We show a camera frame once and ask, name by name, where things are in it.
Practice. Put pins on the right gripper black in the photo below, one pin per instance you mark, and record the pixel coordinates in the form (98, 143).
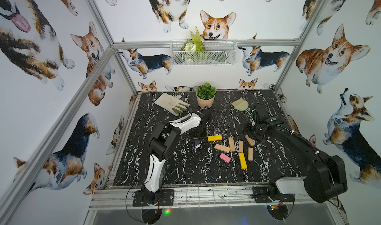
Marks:
(246, 128)

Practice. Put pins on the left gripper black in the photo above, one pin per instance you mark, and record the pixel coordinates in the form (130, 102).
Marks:
(201, 128)

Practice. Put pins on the short yellow block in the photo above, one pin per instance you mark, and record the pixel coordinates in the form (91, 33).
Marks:
(214, 138)

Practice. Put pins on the small wooden block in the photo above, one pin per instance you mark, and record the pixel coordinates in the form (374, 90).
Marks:
(241, 147)

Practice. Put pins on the pink block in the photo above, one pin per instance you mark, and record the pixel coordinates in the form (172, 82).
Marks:
(225, 158)

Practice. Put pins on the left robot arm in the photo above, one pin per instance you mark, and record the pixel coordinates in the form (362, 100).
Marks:
(163, 143)

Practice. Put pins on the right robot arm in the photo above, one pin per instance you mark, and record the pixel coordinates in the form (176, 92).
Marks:
(325, 175)

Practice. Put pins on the angled wooden block right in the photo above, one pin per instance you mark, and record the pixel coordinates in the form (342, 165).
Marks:
(250, 140)

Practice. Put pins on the small brush with dustpan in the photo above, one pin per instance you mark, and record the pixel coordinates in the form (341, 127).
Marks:
(241, 105)

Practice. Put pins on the upright wooden block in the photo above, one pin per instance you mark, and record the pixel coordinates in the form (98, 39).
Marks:
(231, 144)

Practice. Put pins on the work glove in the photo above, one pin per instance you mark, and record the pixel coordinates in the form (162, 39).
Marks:
(172, 104)

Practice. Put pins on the potted green plant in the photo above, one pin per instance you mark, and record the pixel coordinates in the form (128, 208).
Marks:
(205, 95)

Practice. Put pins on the long yellow block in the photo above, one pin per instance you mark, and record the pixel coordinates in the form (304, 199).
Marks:
(243, 162)

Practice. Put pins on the fern and white flower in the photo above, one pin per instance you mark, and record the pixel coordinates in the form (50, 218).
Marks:
(193, 48)

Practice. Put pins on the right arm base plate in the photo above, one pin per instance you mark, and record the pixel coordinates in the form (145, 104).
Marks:
(260, 195)

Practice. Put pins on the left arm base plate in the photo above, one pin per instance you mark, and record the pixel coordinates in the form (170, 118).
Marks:
(164, 197)

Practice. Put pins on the white wire basket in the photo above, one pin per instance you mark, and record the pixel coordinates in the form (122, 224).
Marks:
(217, 52)

